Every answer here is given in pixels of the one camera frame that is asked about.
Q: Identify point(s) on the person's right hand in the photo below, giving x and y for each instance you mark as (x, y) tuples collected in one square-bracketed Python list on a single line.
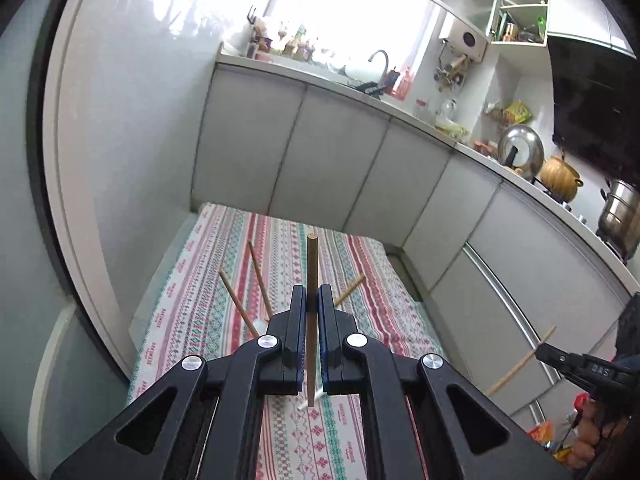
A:
[(589, 435)]

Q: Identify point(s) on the curved metal faucet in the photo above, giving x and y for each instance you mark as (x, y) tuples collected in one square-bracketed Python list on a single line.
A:
[(382, 62)]

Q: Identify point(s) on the grey base cabinets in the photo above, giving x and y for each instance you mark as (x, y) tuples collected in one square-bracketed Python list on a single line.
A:
[(325, 150)]

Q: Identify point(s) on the bright kitchen window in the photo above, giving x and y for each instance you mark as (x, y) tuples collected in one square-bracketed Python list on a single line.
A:
[(350, 5)]

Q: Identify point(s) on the yellow snack packet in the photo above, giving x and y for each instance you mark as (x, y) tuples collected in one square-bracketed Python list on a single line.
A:
[(517, 112)]

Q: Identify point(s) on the pink dish soap bottle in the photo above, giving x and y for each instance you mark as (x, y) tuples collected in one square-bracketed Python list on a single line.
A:
[(402, 85)]

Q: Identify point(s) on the white water heater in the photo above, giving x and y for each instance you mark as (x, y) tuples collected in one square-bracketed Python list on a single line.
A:
[(465, 37)]

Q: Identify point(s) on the black range hood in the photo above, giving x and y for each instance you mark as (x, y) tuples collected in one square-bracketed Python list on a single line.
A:
[(595, 110)]

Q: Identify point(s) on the orange cooking pot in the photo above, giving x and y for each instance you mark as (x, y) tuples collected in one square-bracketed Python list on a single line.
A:
[(560, 180)]

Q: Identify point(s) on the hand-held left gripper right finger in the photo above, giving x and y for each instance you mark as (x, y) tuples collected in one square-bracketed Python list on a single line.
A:
[(326, 320)]

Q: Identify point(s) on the red green patterned tablecloth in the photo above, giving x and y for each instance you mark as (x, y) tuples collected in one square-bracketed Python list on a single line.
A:
[(210, 280)]

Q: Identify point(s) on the clear glass jar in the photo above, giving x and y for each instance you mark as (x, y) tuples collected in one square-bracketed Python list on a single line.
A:
[(446, 110)]

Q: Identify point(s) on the steel pot lid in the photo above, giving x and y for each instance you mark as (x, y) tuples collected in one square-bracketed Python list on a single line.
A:
[(522, 147)]

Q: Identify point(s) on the open white wall cabinet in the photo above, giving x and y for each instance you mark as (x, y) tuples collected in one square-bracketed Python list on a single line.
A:
[(515, 10)]

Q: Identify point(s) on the white kitchen countertop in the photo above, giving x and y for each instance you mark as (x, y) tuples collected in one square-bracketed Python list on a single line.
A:
[(440, 132)]

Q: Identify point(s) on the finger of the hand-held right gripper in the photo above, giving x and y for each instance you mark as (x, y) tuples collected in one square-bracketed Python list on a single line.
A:
[(560, 360)]

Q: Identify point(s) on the orange snack packet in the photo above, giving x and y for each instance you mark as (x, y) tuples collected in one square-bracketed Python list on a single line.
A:
[(542, 432)]

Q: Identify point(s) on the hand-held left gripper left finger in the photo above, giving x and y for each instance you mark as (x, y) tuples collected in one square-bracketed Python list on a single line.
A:
[(300, 320)]

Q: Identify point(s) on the wooden chopstick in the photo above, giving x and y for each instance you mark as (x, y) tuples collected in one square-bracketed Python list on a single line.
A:
[(352, 287), (313, 270), (235, 300), (257, 275), (515, 370)]

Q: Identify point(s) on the row of windowsill bottles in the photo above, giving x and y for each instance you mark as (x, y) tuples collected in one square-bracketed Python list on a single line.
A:
[(285, 45)]

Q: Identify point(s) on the steel stock pot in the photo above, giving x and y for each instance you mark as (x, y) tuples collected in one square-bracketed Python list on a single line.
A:
[(622, 215)]

